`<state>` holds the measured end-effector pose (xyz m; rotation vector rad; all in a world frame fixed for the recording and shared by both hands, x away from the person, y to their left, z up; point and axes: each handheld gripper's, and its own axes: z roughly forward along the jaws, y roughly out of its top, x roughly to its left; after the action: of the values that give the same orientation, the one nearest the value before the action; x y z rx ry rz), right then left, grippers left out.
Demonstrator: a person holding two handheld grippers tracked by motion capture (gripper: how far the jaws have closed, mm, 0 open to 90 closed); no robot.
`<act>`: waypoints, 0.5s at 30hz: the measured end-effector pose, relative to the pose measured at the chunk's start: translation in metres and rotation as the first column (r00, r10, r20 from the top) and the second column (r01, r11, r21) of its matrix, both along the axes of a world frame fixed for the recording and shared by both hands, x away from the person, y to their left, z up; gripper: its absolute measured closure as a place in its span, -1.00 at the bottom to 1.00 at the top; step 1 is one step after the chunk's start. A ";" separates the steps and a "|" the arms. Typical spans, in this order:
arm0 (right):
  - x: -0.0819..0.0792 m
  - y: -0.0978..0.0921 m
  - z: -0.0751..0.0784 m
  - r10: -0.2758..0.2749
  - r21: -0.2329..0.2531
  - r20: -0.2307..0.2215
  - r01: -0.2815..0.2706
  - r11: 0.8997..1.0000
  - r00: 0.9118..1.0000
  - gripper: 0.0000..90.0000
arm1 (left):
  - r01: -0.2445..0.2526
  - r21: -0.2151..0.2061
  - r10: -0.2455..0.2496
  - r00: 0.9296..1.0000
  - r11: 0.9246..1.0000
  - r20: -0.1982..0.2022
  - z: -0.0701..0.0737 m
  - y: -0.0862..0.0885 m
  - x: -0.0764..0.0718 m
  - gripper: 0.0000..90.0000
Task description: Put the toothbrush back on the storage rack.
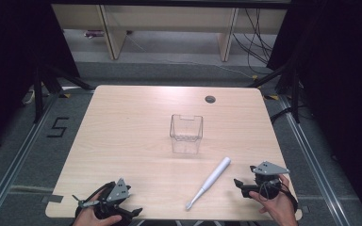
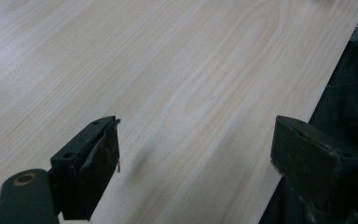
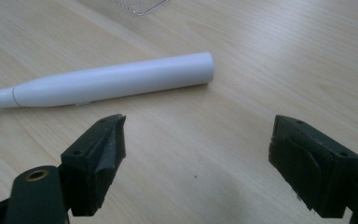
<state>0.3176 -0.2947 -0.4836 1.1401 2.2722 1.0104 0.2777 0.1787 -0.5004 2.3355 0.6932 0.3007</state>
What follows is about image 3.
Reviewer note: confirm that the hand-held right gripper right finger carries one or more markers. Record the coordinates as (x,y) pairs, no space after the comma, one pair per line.
(317,168)

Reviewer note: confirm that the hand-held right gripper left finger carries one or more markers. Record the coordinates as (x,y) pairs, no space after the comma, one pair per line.
(87,168)

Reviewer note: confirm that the white electric toothbrush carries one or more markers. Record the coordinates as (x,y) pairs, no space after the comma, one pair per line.
(121,77)

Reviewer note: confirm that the clear plastic container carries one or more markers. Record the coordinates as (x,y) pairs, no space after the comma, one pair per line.
(141,9)

